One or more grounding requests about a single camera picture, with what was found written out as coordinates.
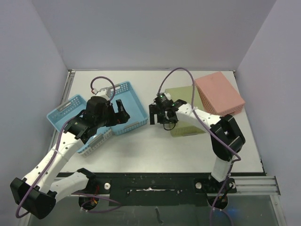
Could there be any large blue perforated basket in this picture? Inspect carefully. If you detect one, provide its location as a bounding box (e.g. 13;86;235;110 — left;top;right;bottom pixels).
111;81;149;136

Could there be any yellow-green perforated basket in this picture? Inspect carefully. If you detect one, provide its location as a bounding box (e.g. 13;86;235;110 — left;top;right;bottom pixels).
164;86;206;138

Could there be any pink perforated basket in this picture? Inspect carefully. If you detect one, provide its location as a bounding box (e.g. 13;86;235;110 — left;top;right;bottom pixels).
195;72;245;116

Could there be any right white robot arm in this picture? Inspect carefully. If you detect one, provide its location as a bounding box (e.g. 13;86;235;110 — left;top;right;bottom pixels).
149;93;246;193

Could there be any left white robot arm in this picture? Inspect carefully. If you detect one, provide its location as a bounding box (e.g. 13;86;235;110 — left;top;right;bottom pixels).
10;96;130;219

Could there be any small blue perforated basket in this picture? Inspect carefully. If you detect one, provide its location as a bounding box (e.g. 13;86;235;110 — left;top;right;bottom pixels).
47;95;87;132

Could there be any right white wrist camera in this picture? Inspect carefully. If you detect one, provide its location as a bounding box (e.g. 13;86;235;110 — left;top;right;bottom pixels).
162;92;171;100

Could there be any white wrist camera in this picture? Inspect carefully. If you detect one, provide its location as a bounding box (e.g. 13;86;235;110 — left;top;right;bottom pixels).
162;92;171;100
91;87;113;100

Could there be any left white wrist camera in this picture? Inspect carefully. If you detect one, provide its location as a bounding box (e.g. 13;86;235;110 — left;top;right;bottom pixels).
91;87;113;100

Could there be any black table front rail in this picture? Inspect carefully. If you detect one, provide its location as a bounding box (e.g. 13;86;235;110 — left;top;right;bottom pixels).
56;172;238;208

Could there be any aluminium frame rail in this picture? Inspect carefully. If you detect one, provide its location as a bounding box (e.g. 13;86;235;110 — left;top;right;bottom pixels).
233;176;281;195

